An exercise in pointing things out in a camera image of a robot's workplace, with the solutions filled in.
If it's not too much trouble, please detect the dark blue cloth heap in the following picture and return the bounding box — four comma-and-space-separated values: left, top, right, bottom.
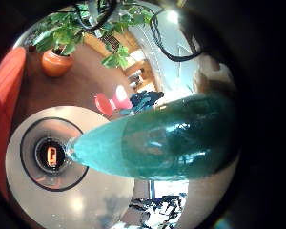
128, 90, 166, 115

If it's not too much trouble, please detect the pink chair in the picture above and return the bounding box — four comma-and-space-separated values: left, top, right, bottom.
112, 84, 133, 111

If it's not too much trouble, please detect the red chair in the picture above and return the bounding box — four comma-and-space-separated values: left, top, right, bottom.
94, 93, 115, 118

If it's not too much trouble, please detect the green leafy plant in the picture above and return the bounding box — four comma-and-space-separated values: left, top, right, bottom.
30, 1, 155, 70

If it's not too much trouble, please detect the orange sofa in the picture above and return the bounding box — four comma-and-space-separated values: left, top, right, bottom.
0, 46, 27, 201

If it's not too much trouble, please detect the black coiled cable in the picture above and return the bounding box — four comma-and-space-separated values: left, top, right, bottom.
149, 9, 208, 63

